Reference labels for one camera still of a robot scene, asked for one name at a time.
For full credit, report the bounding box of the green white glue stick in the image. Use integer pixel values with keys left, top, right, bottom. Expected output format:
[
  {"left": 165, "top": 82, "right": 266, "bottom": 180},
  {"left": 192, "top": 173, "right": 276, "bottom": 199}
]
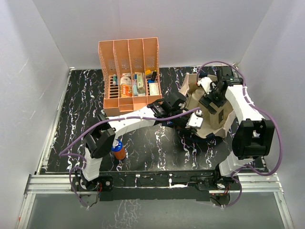
[{"left": 113, "top": 75, "right": 117, "bottom": 86}]

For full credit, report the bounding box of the peach plastic desk organizer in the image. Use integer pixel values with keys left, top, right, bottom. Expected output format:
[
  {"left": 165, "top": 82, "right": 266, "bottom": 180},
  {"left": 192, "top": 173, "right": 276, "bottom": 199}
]
[{"left": 98, "top": 37, "right": 162, "bottom": 116}]

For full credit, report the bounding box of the white label packet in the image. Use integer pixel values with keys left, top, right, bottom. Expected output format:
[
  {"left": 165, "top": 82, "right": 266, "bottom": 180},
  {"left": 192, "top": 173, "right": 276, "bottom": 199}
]
[{"left": 120, "top": 73, "right": 132, "bottom": 85}]

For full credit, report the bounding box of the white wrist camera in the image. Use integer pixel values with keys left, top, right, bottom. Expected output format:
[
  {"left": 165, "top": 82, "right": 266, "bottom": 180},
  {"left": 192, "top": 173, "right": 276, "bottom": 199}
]
[
  {"left": 197, "top": 77, "right": 212, "bottom": 94},
  {"left": 186, "top": 112, "right": 203, "bottom": 129}
]

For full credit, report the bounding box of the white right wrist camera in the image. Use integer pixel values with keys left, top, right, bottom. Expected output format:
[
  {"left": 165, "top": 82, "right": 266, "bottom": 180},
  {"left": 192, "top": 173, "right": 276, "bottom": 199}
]
[{"left": 197, "top": 77, "right": 212, "bottom": 94}]

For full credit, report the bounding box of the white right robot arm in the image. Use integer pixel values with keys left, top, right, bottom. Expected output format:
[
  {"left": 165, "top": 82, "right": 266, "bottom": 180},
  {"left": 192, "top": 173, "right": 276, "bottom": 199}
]
[{"left": 196, "top": 69, "right": 275, "bottom": 189}]

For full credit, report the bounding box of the green cardboard box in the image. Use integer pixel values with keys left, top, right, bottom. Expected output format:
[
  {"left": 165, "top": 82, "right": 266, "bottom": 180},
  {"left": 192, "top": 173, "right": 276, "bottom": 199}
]
[{"left": 136, "top": 73, "right": 146, "bottom": 94}]

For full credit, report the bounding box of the small clear glass bottle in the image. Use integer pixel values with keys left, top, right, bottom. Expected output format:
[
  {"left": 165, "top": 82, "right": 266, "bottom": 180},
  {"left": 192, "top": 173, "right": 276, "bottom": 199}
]
[{"left": 210, "top": 107, "right": 225, "bottom": 129}]

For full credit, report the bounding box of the white red label card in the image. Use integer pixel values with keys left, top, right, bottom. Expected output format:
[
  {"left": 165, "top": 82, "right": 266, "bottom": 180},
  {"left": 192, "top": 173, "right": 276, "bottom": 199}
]
[{"left": 149, "top": 83, "right": 160, "bottom": 95}]

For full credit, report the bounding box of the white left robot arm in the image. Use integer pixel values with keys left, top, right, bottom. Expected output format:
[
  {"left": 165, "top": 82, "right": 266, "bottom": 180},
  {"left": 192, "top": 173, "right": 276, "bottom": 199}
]
[{"left": 81, "top": 92, "right": 188, "bottom": 190}]

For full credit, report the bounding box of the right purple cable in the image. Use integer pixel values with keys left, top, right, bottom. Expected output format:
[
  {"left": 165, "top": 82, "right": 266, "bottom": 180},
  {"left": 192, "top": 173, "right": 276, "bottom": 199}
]
[{"left": 196, "top": 61, "right": 284, "bottom": 208}]

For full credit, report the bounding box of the orange bottle blue cap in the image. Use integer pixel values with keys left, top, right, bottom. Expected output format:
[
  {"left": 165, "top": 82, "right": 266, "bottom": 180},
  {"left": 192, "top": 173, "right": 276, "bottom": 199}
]
[{"left": 112, "top": 140, "right": 126, "bottom": 160}]

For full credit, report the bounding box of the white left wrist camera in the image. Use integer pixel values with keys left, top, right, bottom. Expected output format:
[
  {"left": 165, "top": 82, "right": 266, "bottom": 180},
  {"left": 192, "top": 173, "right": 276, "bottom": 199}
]
[{"left": 186, "top": 112, "right": 203, "bottom": 129}]

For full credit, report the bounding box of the orange spiral notebook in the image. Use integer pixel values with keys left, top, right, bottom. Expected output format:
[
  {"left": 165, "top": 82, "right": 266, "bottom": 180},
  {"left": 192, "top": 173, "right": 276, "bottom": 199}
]
[{"left": 120, "top": 84, "right": 133, "bottom": 98}]

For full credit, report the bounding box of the purple cable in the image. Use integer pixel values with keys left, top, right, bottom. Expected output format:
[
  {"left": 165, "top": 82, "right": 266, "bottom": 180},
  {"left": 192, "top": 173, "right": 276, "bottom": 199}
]
[
  {"left": 196, "top": 61, "right": 284, "bottom": 208},
  {"left": 59, "top": 107, "right": 201, "bottom": 208}
]

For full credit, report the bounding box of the cream cylindrical bottle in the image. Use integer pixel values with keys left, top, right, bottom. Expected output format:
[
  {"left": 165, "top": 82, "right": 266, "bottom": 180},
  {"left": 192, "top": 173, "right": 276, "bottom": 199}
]
[{"left": 191, "top": 88, "right": 205, "bottom": 103}]

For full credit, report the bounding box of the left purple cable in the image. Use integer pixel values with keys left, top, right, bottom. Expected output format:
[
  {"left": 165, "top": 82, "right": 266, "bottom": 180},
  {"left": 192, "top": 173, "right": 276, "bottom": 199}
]
[{"left": 59, "top": 107, "right": 201, "bottom": 208}]

